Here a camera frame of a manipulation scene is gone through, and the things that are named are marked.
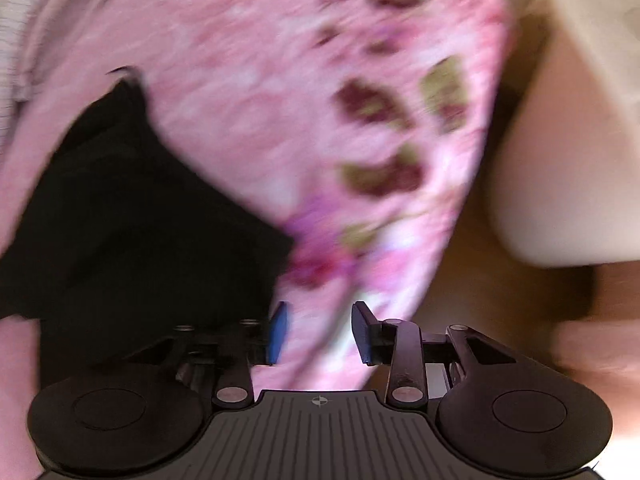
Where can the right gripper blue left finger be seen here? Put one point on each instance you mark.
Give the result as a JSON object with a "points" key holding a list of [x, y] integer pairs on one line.
{"points": [[277, 330]]}

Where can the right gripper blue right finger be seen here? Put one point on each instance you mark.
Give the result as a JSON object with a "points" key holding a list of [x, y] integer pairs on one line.
{"points": [[366, 329]]}

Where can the black garment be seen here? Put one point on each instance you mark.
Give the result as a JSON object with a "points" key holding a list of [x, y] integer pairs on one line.
{"points": [[121, 242]]}

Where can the pink floral blanket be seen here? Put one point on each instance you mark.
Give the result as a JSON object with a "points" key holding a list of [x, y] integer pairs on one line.
{"points": [[357, 124]]}

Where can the white plastic bucket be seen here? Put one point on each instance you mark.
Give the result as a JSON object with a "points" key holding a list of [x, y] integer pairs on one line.
{"points": [[564, 190]]}

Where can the striped lilac folded quilt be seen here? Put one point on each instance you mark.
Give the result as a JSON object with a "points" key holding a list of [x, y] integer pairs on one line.
{"points": [[35, 36]]}

